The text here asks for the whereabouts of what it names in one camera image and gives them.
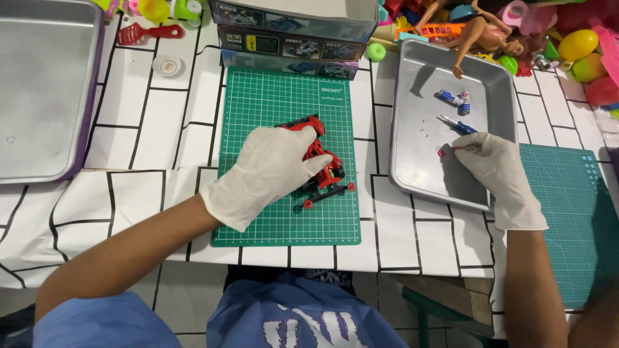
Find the silver metal tray purple rim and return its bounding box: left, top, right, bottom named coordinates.
left=0, top=0, right=105, bottom=185

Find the red toy race car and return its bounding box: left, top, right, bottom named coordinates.
left=276, top=114, right=358, bottom=210

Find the white round lid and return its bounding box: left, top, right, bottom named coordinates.
left=152, top=54, right=184, bottom=78

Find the heap of colourful plastic toys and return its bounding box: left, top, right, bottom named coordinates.
left=377, top=0, right=619, bottom=119

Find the large grey toy car box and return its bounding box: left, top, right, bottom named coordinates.
left=209, top=0, right=379, bottom=43

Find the person's left hand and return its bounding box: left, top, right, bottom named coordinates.
left=201, top=126, right=334, bottom=233

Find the white black-lined tablecloth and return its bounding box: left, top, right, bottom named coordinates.
left=0, top=10, right=619, bottom=339

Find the green cutting mat white grid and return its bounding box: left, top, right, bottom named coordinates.
left=211, top=67, right=362, bottom=247

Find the blue toy car box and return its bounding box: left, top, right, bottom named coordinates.
left=221, top=49, right=360, bottom=81

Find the green stool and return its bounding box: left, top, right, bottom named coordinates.
left=401, top=285, right=495, bottom=348

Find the person's blue shirt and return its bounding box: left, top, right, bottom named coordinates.
left=33, top=272, right=409, bottom=348

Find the dark toy car box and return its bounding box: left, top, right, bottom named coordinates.
left=217, top=25, right=367, bottom=63

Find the dark green cutting mat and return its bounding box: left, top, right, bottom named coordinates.
left=492, top=143, right=619, bottom=311

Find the plastic doll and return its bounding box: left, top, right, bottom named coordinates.
left=415, top=0, right=535, bottom=80

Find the blue handled screwdriver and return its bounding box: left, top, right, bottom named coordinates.
left=439, top=114, right=479, bottom=136

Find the person's right hand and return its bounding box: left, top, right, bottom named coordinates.
left=452, top=132, right=549, bottom=232

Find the yellow green toys cluster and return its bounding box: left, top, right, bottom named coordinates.
left=91, top=0, right=210, bottom=28

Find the red toy spatula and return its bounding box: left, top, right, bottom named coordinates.
left=116, top=22, right=185, bottom=46

